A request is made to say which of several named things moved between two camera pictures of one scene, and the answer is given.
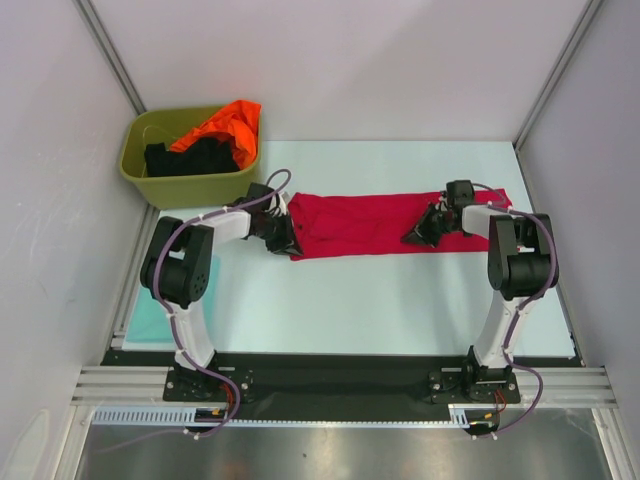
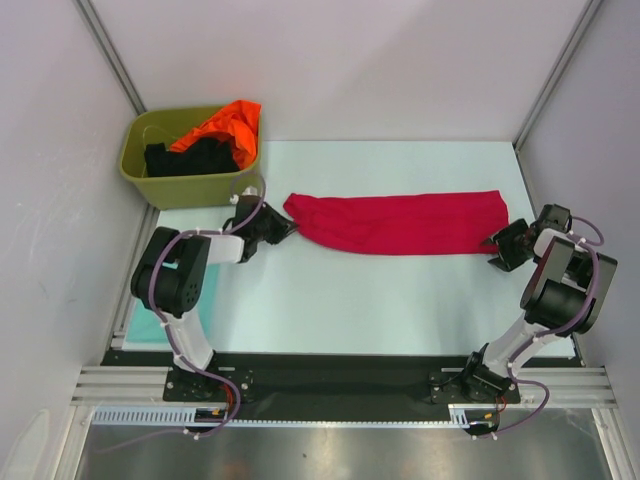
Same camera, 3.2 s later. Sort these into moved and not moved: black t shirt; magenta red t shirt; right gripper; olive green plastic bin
Moved: right gripper
Not moved: black t shirt; olive green plastic bin; magenta red t shirt
